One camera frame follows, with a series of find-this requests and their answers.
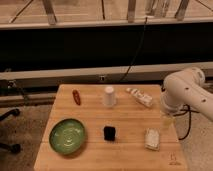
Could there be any white ceramic cup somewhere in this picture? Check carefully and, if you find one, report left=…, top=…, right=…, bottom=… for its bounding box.
left=103, top=86, right=116, bottom=107

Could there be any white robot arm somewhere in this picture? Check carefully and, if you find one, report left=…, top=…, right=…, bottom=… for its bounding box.
left=160, top=67, right=213, bottom=122

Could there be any black eraser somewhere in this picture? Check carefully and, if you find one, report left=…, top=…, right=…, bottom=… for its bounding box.
left=103, top=126, right=116, bottom=141

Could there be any red chili pepper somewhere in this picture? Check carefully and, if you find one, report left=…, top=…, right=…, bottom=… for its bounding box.
left=72, top=90, right=81, bottom=105

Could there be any black office chair base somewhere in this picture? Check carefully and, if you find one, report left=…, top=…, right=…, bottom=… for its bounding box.
left=0, top=108, right=22, bottom=155

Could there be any black power cable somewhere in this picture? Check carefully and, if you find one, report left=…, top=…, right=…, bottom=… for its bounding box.
left=173, top=104, right=199, bottom=141

